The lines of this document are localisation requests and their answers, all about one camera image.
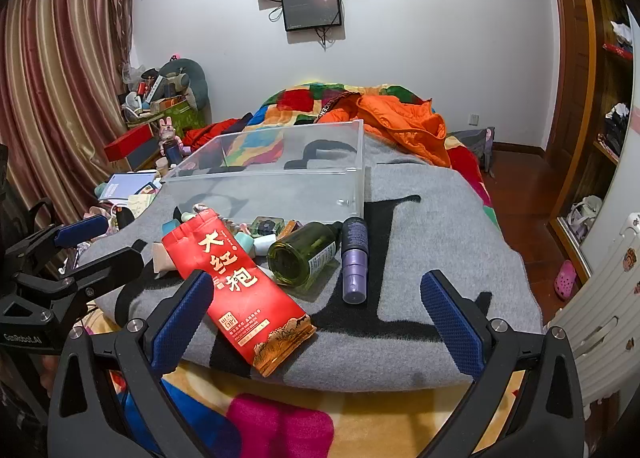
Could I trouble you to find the clear plastic storage box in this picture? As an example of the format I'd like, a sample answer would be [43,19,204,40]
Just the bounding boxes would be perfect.
[159,119,366,229]

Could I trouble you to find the white panel with stickers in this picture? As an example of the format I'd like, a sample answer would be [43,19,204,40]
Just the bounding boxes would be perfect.
[545,210,640,409]

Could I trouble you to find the wooden wardrobe shelf unit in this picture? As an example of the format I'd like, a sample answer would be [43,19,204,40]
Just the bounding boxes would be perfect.
[547,0,640,289]

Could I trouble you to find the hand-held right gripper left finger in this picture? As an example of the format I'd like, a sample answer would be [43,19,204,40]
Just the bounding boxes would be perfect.
[47,269,216,458]

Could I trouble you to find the small square green case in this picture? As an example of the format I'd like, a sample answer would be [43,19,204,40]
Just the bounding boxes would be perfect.
[252,216,286,239]

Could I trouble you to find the grey plush pillow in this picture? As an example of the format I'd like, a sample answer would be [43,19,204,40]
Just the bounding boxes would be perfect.
[157,58,210,111]

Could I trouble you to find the red clothing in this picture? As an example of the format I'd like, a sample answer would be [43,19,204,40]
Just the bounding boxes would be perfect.
[182,119,241,149]

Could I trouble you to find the pink rabbit toy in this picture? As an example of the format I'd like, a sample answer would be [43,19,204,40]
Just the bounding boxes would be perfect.
[158,118,183,146]

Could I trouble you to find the white handbag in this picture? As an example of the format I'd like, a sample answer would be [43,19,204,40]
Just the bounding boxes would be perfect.
[567,195,603,244]

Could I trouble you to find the black white folded clothes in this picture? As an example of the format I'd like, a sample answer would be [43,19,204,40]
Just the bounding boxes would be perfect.
[602,103,631,154]

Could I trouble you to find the green patterned box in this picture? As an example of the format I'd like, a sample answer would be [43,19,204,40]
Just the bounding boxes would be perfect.
[162,100,206,131]

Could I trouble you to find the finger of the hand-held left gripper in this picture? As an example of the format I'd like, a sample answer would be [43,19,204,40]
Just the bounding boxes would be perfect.
[12,245,147,324]
[5,214,110,284]

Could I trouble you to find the small black wall monitor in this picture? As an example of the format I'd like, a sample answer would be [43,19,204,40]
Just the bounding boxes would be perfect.
[281,0,343,33]

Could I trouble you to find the red tea packet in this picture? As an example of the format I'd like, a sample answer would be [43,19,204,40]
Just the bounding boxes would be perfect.
[161,208,318,379]

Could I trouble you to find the brown wooden door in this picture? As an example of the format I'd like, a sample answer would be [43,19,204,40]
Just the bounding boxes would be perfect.
[545,0,593,164]

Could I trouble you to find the white sliding wardrobe door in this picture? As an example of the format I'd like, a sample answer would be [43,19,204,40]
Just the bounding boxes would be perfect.
[582,8,640,269]

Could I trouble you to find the purple spray bottle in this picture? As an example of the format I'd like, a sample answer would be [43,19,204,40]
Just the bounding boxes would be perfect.
[341,217,371,304]

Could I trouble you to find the striped pink gold curtain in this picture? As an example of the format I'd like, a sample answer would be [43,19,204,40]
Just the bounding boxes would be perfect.
[0,0,136,229]

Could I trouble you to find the beige tube with white cap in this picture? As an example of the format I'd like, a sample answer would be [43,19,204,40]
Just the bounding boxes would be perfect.
[150,242,177,273]

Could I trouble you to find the grey black lettered blanket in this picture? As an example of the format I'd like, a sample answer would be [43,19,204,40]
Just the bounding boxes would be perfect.
[77,135,543,394]

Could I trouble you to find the colourful patchwork quilt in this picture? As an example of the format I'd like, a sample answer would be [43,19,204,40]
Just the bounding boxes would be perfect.
[222,83,496,219]

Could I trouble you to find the pink clog shoe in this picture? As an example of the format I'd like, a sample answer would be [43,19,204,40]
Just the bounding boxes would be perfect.
[554,259,577,301]

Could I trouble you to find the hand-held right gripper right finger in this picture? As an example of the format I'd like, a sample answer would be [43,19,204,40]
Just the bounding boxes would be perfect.
[420,269,586,458]

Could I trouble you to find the orange padded jacket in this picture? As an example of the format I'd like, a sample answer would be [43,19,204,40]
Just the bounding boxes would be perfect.
[317,93,451,169]

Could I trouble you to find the light blue notebook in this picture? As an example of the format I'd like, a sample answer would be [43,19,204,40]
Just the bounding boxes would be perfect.
[97,173,156,201]

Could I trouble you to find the green glass bottle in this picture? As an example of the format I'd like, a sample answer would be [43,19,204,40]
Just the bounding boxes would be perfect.
[267,220,343,288]

